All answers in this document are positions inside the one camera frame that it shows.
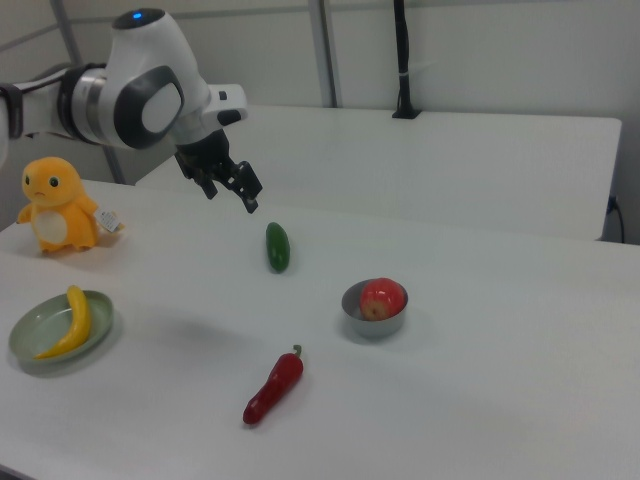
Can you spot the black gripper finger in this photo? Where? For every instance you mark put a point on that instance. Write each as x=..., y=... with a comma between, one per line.
x=204, y=184
x=246, y=185

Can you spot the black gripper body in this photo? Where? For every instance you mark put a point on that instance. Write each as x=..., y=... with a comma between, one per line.
x=202, y=150

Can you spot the green cucumber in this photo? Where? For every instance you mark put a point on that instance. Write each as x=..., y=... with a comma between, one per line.
x=277, y=247

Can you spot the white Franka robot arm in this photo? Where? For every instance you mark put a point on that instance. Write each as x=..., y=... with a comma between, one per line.
x=145, y=65

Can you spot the grey metal bowl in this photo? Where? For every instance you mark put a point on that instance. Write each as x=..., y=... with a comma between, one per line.
x=372, y=327

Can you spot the white paper toy tag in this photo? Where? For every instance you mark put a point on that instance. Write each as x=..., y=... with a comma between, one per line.
x=109, y=221

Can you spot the orange plush toy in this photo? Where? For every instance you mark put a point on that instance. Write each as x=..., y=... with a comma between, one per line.
x=60, y=200

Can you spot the red apple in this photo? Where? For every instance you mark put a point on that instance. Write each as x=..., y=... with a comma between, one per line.
x=382, y=299

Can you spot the yellow banana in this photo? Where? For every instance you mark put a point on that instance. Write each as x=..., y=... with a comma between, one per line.
x=80, y=320

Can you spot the black pole with base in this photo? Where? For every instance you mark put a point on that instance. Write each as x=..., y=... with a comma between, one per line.
x=402, y=60

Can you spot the red chili pepper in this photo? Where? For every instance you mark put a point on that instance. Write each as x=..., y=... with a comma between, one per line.
x=275, y=385

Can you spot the pale green plate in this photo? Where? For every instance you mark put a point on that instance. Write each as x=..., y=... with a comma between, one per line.
x=40, y=330

